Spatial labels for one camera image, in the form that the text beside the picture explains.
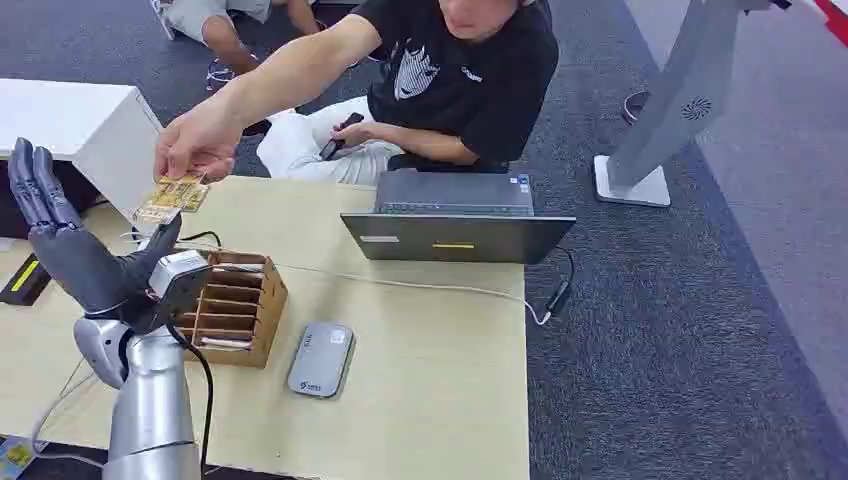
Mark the thin white cable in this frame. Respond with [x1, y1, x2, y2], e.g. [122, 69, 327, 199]
[121, 231, 552, 327]

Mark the person's left hand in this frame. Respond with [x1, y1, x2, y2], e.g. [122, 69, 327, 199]
[331, 120, 386, 150]

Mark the black laptop power cable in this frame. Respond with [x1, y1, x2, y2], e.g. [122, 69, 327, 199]
[545, 245, 576, 317]

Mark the red strip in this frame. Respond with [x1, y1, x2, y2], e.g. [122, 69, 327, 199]
[813, 0, 848, 49]

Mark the thin black cable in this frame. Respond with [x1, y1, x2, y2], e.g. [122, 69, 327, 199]
[131, 227, 224, 251]

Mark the black block with yellow stripe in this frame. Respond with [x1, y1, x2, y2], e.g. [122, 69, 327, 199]
[0, 253, 53, 308]

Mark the round dark floor disc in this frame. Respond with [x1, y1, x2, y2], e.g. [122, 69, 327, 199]
[621, 89, 652, 126]

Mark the black phone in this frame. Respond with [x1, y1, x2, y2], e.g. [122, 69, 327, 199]
[318, 111, 366, 162]

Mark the white cabinet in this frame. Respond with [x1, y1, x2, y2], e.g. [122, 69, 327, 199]
[0, 78, 165, 221]

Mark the black cable on robot arm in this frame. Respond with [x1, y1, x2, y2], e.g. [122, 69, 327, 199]
[165, 323, 215, 477]

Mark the person's right hand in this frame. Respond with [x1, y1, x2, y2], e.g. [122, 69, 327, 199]
[153, 97, 244, 183]

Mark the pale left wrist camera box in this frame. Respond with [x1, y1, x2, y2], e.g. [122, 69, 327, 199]
[148, 249, 213, 313]

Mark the person sitting on floor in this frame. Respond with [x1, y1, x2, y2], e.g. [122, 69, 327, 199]
[148, 0, 327, 93]

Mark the gold patterned card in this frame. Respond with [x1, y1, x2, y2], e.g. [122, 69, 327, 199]
[132, 173, 211, 227]

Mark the silver floor stand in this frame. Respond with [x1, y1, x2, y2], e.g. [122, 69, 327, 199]
[592, 0, 794, 209]

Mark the wooden slotted card box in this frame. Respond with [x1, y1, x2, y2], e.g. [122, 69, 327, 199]
[174, 250, 289, 370]

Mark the small colourful card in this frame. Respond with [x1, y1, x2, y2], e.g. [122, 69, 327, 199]
[0, 435, 38, 480]

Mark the dark grey laptop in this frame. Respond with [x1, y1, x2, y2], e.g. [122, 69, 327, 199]
[340, 168, 577, 266]

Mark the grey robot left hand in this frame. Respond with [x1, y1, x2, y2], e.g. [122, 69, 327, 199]
[7, 137, 183, 318]

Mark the seated person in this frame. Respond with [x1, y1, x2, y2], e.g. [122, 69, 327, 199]
[153, 0, 561, 187]

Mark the white looped cable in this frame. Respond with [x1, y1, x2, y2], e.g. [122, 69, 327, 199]
[29, 360, 107, 470]

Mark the grey flat pocket device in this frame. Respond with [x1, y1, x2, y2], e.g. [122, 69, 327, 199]
[286, 321, 356, 399]

